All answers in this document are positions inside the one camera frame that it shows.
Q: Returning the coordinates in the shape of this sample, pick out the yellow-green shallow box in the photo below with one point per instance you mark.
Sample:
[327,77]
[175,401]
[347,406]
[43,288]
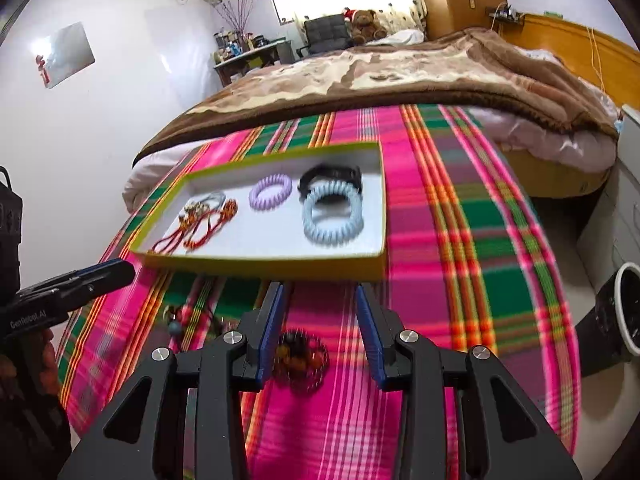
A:
[280,240]

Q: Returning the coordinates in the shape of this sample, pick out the person's left hand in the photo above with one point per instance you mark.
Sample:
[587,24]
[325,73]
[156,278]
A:
[30,370]

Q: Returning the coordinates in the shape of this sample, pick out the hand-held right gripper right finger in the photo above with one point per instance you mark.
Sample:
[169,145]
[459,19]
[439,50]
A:
[367,330]

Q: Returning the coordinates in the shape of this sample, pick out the small headboard shelf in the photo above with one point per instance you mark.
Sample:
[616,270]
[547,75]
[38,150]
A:
[505,14]

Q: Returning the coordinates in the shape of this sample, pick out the small cluttered desk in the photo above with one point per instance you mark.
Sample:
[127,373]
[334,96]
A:
[250,60]

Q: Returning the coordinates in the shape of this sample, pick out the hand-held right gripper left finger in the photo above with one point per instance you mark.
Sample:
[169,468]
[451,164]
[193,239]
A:
[272,330]

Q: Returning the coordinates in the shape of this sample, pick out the black padded chair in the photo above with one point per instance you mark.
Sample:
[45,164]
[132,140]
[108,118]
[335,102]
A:
[325,32]

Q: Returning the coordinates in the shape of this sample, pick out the group of bottles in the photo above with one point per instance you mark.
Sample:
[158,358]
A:
[232,50]

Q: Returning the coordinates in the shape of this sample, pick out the white pillow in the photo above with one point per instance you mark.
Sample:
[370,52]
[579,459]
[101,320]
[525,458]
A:
[405,36]

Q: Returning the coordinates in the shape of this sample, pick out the vase of bare branches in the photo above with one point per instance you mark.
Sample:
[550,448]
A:
[240,12]

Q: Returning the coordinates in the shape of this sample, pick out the brown plush blanket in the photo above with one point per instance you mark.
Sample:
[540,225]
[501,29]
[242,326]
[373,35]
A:
[400,70]

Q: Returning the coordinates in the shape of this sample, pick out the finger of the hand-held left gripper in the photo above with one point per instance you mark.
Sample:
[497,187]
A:
[95,266]
[107,280]

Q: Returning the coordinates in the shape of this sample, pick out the brown teddy bear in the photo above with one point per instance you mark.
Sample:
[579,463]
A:
[364,27]

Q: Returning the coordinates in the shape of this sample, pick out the black bin with white rim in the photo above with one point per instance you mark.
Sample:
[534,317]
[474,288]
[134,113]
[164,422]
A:
[605,320]

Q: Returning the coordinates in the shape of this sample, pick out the small wall window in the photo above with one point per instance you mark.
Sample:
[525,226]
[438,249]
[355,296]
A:
[281,5]

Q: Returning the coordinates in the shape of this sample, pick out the wooden bed headboard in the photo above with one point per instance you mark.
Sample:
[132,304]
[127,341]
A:
[565,45]

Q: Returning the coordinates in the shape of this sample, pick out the pink green plaid cloth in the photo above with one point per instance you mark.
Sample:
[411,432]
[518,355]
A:
[450,260]

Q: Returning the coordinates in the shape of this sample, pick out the glossy wall poster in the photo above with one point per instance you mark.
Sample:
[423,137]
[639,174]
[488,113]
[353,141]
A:
[65,55]

